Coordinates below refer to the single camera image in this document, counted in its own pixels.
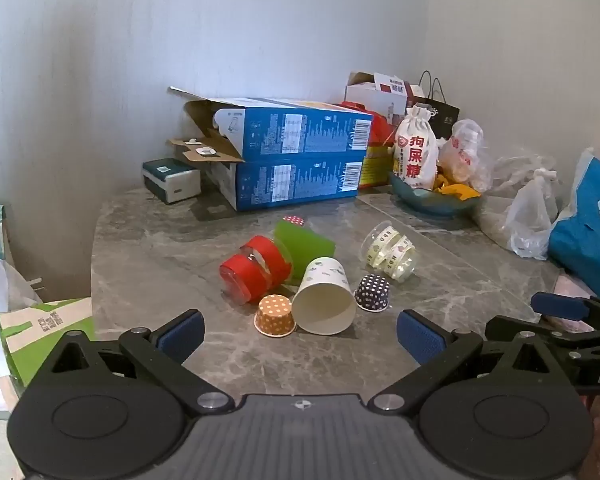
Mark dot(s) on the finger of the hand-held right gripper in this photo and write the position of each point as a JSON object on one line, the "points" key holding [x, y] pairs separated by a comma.
{"points": [[560, 305], [555, 336]]}

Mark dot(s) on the green-white carton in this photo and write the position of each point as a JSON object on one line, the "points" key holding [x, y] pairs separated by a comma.
{"points": [[45, 327]]}

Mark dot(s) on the red and yellow carton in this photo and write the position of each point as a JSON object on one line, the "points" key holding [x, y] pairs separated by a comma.
{"points": [[377, 162]]}

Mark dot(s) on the dark blue polka dot cup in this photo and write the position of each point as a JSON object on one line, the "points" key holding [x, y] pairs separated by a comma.
{"points": [[372, 292]]}

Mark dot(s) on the blue cardboard box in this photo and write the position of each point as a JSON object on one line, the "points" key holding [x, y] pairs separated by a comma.
{"points": [[300, 130], [295, 182]]}

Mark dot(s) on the white paper cup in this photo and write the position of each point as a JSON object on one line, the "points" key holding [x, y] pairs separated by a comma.
{"points": [[325, 302]]}

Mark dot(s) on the blue plastic bag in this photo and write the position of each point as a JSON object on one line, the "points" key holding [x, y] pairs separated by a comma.
{"points": [[587, 225]]}

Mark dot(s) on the green and white small box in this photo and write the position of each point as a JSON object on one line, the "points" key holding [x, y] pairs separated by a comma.
{"points": [[172, 180]]}

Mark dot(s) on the teal bowl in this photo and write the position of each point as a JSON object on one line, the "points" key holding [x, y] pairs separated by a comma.
{"points": [[430, 202]]}

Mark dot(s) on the red plastic cup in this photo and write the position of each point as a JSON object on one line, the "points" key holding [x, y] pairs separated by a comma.
{"points": [[245, 272]]}

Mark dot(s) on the clear bag of snacks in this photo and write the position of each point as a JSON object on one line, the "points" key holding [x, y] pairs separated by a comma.
{"points": [[465, 152]]}

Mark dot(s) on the orange polka dot paper cup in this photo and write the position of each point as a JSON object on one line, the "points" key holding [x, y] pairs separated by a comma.
{"points": [[275, 316]]}

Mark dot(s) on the black paper bag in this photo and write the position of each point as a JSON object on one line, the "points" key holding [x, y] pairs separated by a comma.
{"points": [[442, 110]]}

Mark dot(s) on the clear printed plastic cup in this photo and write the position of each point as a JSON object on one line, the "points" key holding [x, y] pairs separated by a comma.
{"points": [[392, 254]]}

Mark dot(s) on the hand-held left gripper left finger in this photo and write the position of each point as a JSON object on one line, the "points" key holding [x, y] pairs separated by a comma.
{"points": [[181, 337]]}

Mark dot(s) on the white and red carton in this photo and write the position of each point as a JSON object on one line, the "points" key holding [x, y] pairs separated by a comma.
{"points": [[375, 92]]}

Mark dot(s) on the clear plastic bag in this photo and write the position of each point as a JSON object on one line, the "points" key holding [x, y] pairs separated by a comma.
{"points": [[527, 215]]}

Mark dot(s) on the red polka dot paper cup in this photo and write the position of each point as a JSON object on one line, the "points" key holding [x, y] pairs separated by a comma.
{"points": [[294, 220]]}

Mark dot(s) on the yellow snack packets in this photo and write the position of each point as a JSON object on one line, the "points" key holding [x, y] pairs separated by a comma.
{"points": [[457, 191]]}

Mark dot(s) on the pink packet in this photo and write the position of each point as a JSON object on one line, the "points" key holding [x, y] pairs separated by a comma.
{"points": [[570, 290]]}

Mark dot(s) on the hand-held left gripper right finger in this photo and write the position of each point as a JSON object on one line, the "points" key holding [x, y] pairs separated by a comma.
{"points": [[422, 337]]}

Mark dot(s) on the green plastic cup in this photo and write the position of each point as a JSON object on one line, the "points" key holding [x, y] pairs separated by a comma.
{"points": [[305, 246]]}

